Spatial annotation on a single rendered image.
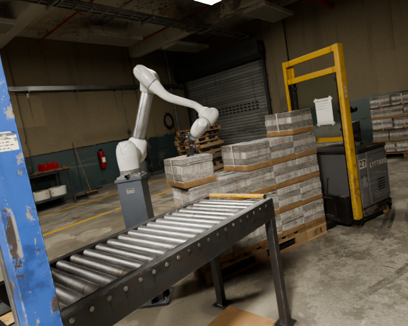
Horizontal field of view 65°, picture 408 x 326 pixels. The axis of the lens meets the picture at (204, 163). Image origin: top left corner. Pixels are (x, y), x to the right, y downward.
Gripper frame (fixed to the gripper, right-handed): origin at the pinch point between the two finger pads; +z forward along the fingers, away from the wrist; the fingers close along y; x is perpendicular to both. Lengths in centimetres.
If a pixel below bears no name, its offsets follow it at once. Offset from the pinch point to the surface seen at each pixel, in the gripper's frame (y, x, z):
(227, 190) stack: 43.7, 23.9, 3.7
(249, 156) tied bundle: 22, 52, -7
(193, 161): 17.2, -4.0, -11.8
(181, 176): 24.7, -15.0, -5.3
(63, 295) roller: 85, -114, -93
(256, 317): 135, -7, -17
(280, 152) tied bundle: 25, 86, -7
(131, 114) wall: -427, 201, 629
